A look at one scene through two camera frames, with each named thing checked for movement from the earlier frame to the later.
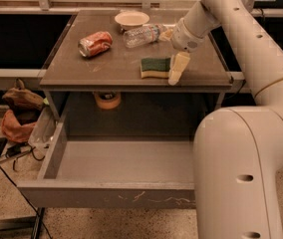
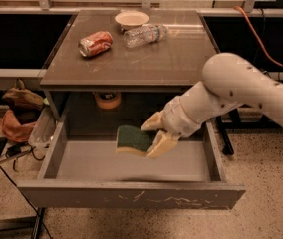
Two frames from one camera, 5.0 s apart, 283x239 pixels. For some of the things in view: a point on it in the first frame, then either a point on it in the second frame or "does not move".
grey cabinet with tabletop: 109,73 does not move
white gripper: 183,38 to 175,118
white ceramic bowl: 131,19 does not move
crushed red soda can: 95,44 does not move
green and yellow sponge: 155,67 to 134,139
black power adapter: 13,150 does not move
